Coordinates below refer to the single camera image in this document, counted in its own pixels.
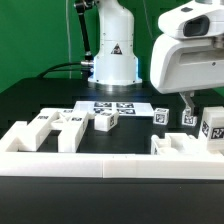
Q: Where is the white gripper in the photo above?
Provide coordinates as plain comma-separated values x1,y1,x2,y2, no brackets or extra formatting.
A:
150,4,224,116

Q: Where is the white chair back bar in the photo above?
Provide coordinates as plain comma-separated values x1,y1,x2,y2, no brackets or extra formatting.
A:
58,111,88,153

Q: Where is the white chair back part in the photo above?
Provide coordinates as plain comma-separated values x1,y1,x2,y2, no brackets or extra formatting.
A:
13,107,64,152

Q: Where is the white tag sheet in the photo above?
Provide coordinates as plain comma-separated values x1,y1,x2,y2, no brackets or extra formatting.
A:
74,101,154,117

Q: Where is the black cable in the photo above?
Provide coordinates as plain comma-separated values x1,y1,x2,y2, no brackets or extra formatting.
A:
36,61,92,79

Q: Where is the black camera stand pole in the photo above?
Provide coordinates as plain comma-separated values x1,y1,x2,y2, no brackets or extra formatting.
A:
74,0,94,65

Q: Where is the white U-shaped fence frame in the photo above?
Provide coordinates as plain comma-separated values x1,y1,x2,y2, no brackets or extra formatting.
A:
0,121,224,180

